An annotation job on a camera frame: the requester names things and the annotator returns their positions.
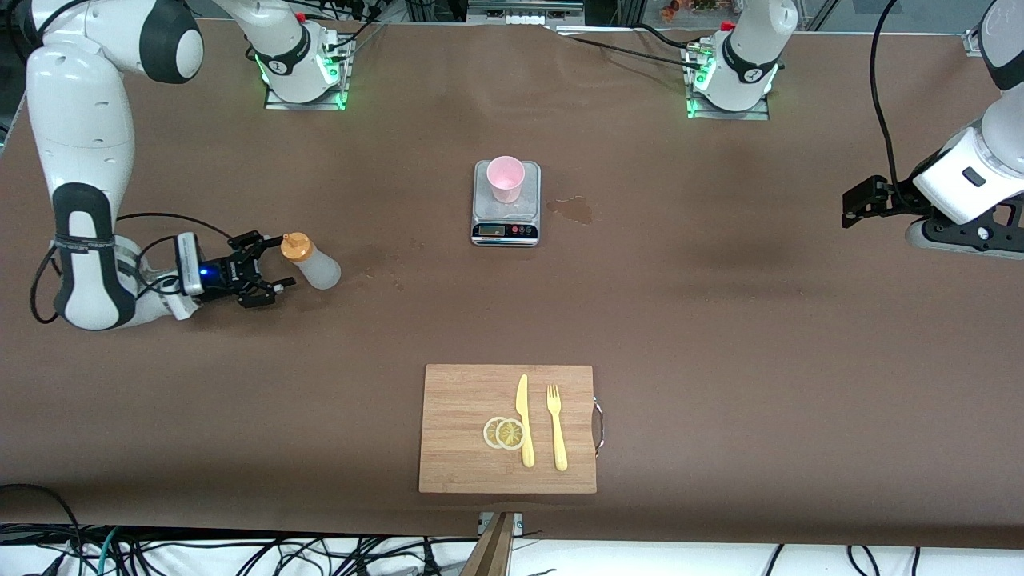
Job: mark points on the small metal bracket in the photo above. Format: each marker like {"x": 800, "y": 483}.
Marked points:
{"x": 518, "y": 524}

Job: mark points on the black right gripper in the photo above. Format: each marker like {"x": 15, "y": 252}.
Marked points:
{"x": 226, "y": 275}

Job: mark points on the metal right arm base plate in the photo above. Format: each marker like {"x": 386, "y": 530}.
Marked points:
{"x": 320, "y": 106}

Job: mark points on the lemon slice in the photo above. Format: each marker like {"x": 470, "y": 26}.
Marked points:
{"x": 510, "y": 434}
{"x": 489, "y": 432}

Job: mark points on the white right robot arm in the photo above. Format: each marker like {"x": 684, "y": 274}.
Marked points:
{"x": 80, "y": 128}

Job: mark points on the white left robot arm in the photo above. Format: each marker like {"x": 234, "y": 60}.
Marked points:
{"x": 952, "y": 184}

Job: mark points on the brown table cover sheet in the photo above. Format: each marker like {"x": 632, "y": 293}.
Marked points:
{"x": 160, "y": 400}

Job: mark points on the clear sauce bottle orange cap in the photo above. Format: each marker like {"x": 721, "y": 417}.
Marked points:
{"x": 320, "y": 272}

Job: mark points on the white power strip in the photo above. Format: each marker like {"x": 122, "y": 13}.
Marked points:
{"x": 524, "y": 18}

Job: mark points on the wooden beam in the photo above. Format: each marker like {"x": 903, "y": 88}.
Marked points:
{"x": 492, "y": 552}

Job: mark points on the silver digital kitchen scale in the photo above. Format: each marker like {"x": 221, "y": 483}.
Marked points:
{"x": 482, "y": 206}

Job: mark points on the pink plastic cup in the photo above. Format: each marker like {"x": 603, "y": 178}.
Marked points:
{"x": 506, "y": 180}

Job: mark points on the yellow plastic knife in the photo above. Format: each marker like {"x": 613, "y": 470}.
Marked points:
{"x": 524, "y": 416}

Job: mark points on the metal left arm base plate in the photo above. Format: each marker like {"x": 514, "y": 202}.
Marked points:
{"x": 752, "y": 114}

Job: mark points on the bamboo cutting board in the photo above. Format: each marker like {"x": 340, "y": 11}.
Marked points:
{"x": 456, "y": 432}

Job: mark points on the yellow plastic fork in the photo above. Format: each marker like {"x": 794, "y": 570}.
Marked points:
{"x": 559, "y": 440}

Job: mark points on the aluminium corner bracket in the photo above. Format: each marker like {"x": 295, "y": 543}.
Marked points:
{"x": 973, "y": 42}

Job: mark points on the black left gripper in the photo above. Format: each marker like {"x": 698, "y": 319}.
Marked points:
{"x": 898, "y": 198}

